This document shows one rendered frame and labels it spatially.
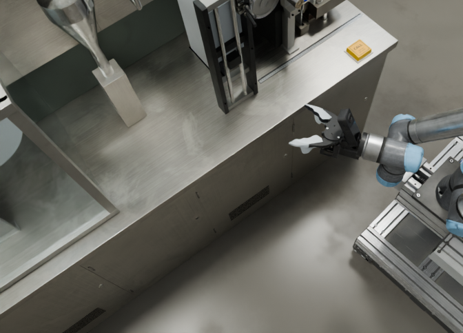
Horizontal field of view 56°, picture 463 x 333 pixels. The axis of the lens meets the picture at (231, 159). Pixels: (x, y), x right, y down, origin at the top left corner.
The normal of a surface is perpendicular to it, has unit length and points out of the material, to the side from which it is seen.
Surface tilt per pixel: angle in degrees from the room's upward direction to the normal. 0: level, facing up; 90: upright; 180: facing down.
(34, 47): 90
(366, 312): 0
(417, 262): 0
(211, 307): 0
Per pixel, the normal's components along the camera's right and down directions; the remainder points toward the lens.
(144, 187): -0.11, -0.44
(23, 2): 0.58, 0.70
